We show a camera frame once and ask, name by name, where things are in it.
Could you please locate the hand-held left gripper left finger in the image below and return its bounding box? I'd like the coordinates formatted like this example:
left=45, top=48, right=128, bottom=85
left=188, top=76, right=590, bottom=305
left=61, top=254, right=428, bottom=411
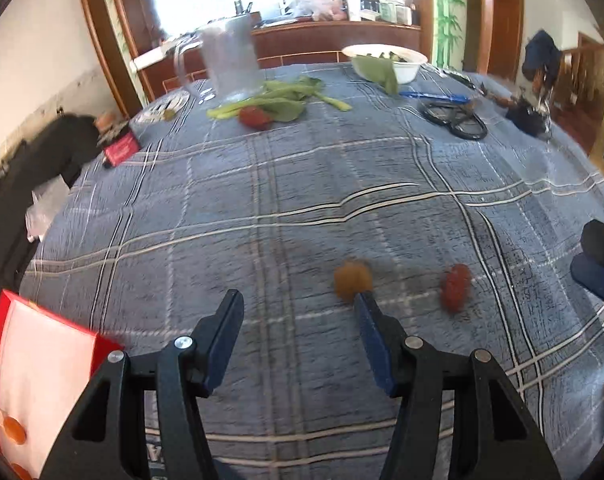
left=39, top=289, right=245, bottom=480

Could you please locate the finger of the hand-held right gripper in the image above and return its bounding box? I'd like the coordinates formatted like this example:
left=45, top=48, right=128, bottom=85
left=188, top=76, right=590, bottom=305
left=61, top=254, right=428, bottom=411
left=570, top=220, right=604, bottom=313

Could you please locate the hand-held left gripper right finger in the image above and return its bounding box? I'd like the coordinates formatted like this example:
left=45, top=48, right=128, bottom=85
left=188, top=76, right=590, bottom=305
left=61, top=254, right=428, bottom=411
left=353, top=292, right=562, bottom=480

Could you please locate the brown round fruit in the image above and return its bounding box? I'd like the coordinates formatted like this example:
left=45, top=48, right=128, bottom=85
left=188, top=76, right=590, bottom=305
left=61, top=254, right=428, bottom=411
left=333, top=259, right=374, bottom=303

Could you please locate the small red fruit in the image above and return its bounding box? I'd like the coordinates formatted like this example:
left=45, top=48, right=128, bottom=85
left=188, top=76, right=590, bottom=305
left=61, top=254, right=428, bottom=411
left=441, top=264, right=473, bottom=313

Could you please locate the red tray with white inside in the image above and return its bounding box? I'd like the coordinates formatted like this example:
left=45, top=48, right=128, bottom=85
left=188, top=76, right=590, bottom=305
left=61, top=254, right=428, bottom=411
left=0, top=290, right=125, bottom=480

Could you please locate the blue plaid tablecloth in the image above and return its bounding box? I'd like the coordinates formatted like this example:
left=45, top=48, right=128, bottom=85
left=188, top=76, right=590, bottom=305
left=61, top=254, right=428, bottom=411
left=19, top=62, right=604, bottom=480

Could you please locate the small black object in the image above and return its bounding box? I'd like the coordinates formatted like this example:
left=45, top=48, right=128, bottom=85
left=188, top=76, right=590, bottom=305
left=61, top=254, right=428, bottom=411
left=506, top=100, right=552, bottom=136

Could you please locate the wooden stair railing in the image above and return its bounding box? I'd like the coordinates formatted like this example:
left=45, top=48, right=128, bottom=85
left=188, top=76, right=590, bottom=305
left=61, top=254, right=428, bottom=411
left=552, top=32, right=604, bottom=161

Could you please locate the pink box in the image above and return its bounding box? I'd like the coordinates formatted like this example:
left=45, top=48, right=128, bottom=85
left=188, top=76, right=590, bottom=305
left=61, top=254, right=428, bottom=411
left=98, top=127, right=142, bottom=168

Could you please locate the clear plastic bag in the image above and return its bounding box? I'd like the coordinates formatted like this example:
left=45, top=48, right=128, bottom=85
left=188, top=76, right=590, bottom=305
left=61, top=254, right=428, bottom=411
left=24, top=176, right=72, bottom=242

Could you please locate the red tomato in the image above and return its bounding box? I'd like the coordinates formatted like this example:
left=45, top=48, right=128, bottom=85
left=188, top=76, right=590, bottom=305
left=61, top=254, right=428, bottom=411
left=239, top=106, right=273, bottom=130

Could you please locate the dark blue jacket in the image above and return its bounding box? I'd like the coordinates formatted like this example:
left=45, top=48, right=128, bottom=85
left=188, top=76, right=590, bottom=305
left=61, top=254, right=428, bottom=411
left=524, top=30, right=563, bottom=81

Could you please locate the blue pen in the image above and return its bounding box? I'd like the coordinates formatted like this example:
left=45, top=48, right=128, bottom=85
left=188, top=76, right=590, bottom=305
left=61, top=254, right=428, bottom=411
left=399, top=91, right=470, bottom=103

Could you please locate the patterned plate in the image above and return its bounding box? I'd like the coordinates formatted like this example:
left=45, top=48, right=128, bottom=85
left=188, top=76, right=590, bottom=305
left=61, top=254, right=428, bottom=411
left=132, top=91, right=190, bottom=125

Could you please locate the green leafy vegetable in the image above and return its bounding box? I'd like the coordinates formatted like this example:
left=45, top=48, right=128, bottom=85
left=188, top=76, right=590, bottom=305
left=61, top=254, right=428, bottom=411
left=207, top=76, right=353, bottom=123

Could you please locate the black sofa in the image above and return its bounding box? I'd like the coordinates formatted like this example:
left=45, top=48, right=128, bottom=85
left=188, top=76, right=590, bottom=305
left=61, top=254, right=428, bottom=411
left=0, top=115, right=103, bottom=301

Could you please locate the brown wooden door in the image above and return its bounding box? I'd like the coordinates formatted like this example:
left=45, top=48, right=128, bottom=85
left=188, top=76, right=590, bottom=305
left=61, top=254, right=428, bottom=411
left=488, top=0, right=525, bottom=81

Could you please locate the large green leaf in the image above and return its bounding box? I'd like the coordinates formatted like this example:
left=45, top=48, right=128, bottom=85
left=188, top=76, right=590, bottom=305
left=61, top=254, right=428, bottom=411
left=353, top=55, right=400, bottom=96

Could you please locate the white bowl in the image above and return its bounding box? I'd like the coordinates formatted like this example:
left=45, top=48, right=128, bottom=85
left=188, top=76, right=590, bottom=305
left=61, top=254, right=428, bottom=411
left=342, top=44, right=429, bottom=86

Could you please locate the clear plastic pitcher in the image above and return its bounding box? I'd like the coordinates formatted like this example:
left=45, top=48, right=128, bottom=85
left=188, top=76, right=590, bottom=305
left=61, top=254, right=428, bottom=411
left=174, top=14, right=265, bottom=103

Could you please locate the brown wooden cabinet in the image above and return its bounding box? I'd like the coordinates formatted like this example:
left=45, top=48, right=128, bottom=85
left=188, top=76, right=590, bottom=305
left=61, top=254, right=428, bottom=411
left=132, top=21, right=423, bottom=106

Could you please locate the green bamboo wall strip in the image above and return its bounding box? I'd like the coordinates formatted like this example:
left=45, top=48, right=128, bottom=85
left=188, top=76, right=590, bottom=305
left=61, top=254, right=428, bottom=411
left=432, top=0, right=466, bottom=68

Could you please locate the brown wooden window frame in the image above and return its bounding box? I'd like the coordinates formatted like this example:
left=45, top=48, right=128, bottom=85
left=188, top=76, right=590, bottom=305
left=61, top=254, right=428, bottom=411
left=74, top=0, right=435, bottom=118

